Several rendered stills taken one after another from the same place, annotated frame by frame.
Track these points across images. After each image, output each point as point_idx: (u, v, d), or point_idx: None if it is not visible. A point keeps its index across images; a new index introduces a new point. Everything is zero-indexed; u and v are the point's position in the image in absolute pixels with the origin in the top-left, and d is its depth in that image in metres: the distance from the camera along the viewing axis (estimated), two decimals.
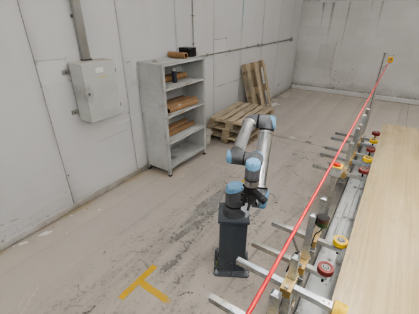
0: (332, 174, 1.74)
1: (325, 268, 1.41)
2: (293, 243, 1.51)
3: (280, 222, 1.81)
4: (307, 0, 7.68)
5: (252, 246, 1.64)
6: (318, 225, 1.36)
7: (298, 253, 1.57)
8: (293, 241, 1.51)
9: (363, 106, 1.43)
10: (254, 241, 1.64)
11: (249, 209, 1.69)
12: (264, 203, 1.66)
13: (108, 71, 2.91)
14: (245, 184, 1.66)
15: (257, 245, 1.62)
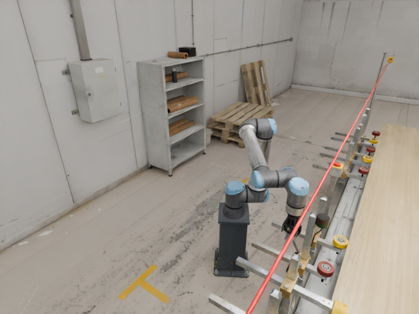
0: (332, 174, 1.74)
1: (325, 268, 1.41)
2: (293, 243, 1.51)
3: (280, 222, 1.81)
4: (307, 0, 7.68)
5: (252, 246, 1.64)
6: (318, 225, 1.36)
7: (298, 253, 1.57)
8: (293, 241, 1.51)
9: (363, 106, 1.43)
10: (254, 241, 1.64)
11: None
12: None
13: (108, 71, 2.91)
14: (301, 213, 1.31)
15: (257, 245, 1.62)
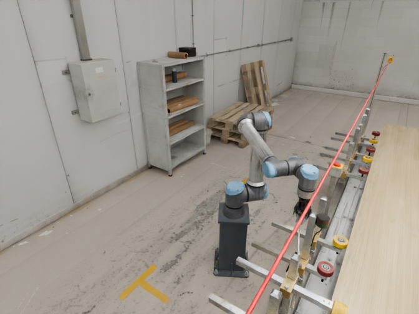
0: (332, 174, 1.74)
1: (325, 268, 1.41)
2: (298, 233, 1.59)
3: (280, 222, 1.81)
4: (307, 0, 7.68)
5: (252, 246, 1.64)
6: (318, 225, 1.36)
7: (298, 252, 1.57)
8: (299, 231, 1.59)
9: (363, 106, 1.43)
10: (254, 241, 1.64)
11: (306, 216, 1.56)
12: None
13: (108, 71, 2.91)
14: (311, 196, 1.44)
15: (257, 245, 1.62)
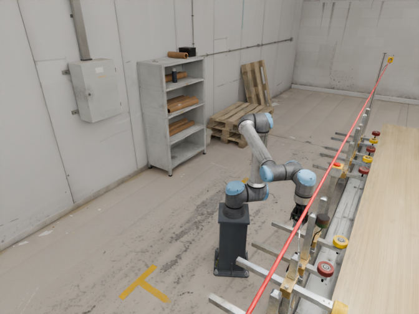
0: (332, 174, 1.74)
1: (325, 268, 1.41)
2: (299, 233, 1.59)
3: (280, 222, 1.81)
4: (307, 0, 7.68)
5: (252, 246, 1.64)
6: (318, 225, 1.36)
7: (298, 252, 1.57)
8: (300, 231, 1.60)
9: (363, 106, 1.43)
10: (254, 241, 1.64)
11: None
12: None
13: (108, 71, 2.91)
14: (308, 202, 1.41)
15: (257, 245, 1.62)
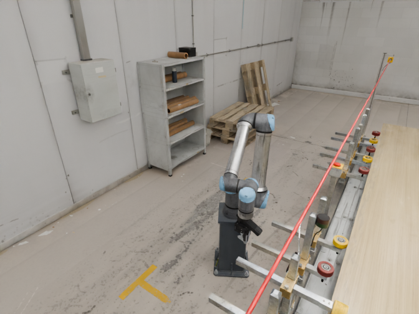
0: (332, 174, 1.74)
1: (325, 268, 1.41)
2: (299, 233, 1.59)
3: (280, 222, 1.81)
4: (307, 0, 7.68)
5: (252, 246, 1.64)
6: (318, 225, 1.36)
7: (298, 252, 1.57)
8: (300, 231, 1.60)
9: (363, 106, 1.43)
10: (254, 241, 1.64)
11: (245, 238, 1.64)
12: (259, 235, 1.58)
13: (108, 71, 2.91)
14: (239, 214, 1.57)
15: (257, 245, 1.62)
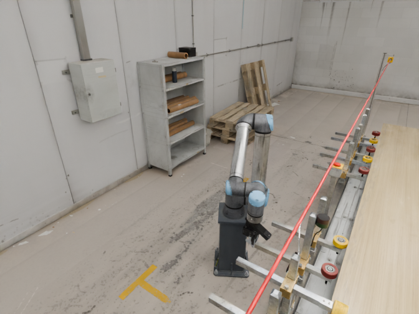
0: (332, 174, 1.74)
1: (330, 270, 1.40)
2: (299, 233, 1.59)
3: (280, 222, 1.81)
4: (307, 0, 7.68)
5: (255, 247, 1.63)
6: (318, 225, 1.36)
7: (298, 252, 1.57)
8: (300, 231, 1.60)
9: (363, 106, 1.43)
10: (257, 242, 1.63)
11: (254, 242, 1.61)
12: (268, 239, 1.55)
13: (108, 71, 2.91)
14: (247, 218, 1.54)
15: (260, 247, 1.61)
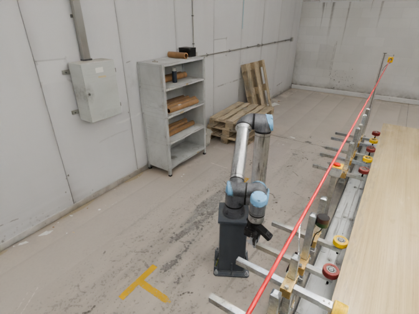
0: (332, 174, 1.74)
1: (331, 271, 1.40)
2: (299, 233, 1.59)
3: (280, 222, 1.81)
4: (307, 0, 7.68)
5: (257, 248, 1.63)
6: (318, 225, 1.36)
7: (298, 252, 1.57)
8: (300, 231, 1.60)
9: (363, 106, 1.43)
10: (258, 243, 1.63)
11: (255, 243, 1.61)
12: (269, 240, 1.54)
13: (108, 71, 2.91)
14: (249, 218, 1.54)
15: (262, 247, 1.60)
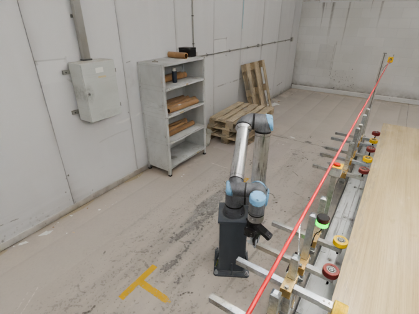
0: (332, 174, 1.74)
1: (331, 271, 1.40)
2: (299, 233, 1.59)
3: (280, 222, 1.81)
4: (307, 0, 7.68)
5: (257, 248, 1.63)
6: (318, 225, 1.36)
7: (298, 252, 1.57)
8: (300, 231, 1.60)
9: (363, 106, 1.43)
10: (258, 243, 1.63)
11: (255, 243, 1.61)
12: (269, 239, 1.54)
13: (108, 71, 2.91)
14: (249, 218, 1.54)
15: (262, 247, 1.60)
